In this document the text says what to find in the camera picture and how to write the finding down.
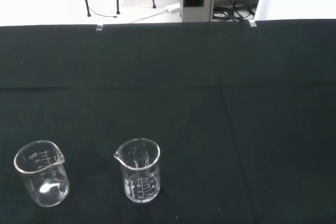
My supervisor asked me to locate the white power strip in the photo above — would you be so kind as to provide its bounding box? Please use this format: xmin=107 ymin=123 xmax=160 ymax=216
xmin=165 ymin=3 xmax=181 ymax=14

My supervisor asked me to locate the black bench cloth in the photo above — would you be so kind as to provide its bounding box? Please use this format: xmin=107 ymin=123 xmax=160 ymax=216
xmin=0 ymin=18 xmax=336 ymax=224

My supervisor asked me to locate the white power cable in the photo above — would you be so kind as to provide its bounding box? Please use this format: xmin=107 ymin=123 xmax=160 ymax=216
xmin=128 ymin=9 xmax=169 ymax=24

